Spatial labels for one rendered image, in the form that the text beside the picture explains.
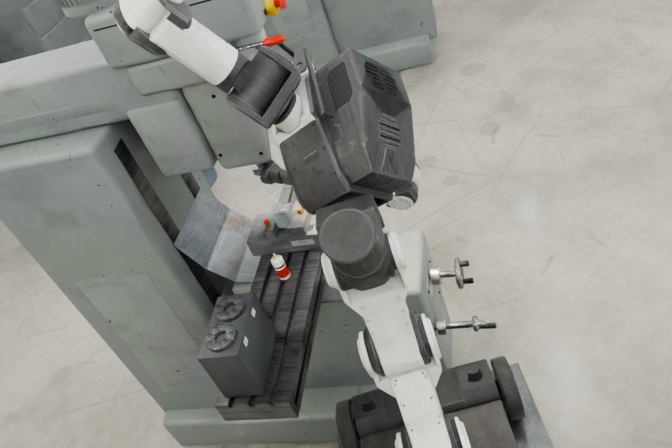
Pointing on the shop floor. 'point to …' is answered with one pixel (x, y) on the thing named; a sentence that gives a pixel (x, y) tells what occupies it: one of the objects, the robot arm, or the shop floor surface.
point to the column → (118, 250)
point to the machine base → (322, 421)
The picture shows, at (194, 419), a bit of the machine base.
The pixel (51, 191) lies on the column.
